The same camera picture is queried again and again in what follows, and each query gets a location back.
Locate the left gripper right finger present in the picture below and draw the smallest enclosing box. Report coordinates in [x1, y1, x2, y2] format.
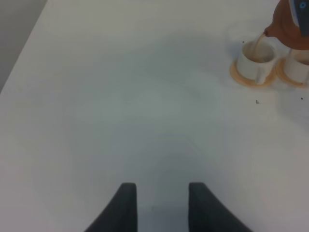
[188, 182, 251, 232]

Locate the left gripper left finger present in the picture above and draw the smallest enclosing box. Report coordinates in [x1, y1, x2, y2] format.
[86, 183, 138, 232]

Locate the white teacup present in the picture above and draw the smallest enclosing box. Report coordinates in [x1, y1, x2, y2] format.
[284, 49, 309, 85]
[237, 41, 277, 85]

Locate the right white teacup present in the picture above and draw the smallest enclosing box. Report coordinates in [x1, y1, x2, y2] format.
[284, 49, 309, 85]

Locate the orange saucer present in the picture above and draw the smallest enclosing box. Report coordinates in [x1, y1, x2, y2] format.
[275, 58, 309, 88]
[229, 60, 277, 88]

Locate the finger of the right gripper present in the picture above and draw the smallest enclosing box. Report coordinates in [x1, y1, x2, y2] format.
[289, 0, 309, 37]

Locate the left orange saucer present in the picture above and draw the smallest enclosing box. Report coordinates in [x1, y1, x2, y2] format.
[229, 60, 277, 88]

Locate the left white teacup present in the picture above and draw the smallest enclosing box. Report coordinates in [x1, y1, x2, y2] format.
[237, 41, 277, 85]

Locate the brown clay teapot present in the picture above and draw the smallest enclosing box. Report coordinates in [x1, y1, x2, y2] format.
[264, 0, 309, 50]

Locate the right orange saucer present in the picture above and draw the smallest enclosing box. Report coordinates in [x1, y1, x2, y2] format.
[275, 58, 309, 88]

